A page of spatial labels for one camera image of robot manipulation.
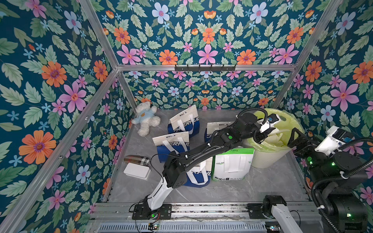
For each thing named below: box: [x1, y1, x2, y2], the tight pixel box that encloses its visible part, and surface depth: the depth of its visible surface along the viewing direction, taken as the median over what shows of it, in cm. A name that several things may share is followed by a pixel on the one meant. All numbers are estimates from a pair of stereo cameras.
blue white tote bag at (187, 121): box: [167, 104, 200, 137], surface depth 89 cm
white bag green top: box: [211, 148, 255, 181], surface depth 75 cm
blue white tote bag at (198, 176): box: [183, 160, 212, 188], surface depth 71 cm
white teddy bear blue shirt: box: [131, 98, 161, 137], surface depth 109 cm
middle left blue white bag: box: [152, 131, 190, 164], surface depth 80 cm
